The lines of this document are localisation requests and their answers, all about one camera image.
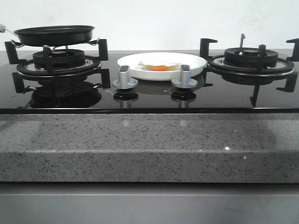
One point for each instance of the fried egg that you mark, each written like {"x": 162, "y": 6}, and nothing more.
{"x": 159, "y": 65}

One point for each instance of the white round plate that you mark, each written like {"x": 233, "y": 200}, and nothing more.
{"x": 138, "y": 71}

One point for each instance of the black frying pan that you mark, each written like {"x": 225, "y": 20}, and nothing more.
{"x": 55, "y": 35}

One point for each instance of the silver stove knob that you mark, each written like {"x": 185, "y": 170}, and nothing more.
{"x": 184, "y": 81}
{"x": 125, "y": 81}

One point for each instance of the black glass cooktop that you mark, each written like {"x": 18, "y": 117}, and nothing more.
{"x": 214, "y": 93}

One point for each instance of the black gas burner with grate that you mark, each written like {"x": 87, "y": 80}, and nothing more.
{"x": 59, "y": 68}
{"x": 252, "y": 66}

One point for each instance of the grey cabinet front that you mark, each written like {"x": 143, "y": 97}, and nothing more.
{"x": 121, "y": 203}

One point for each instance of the metal wire pan support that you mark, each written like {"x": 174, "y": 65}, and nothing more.
{"x": 94, "y": 42}

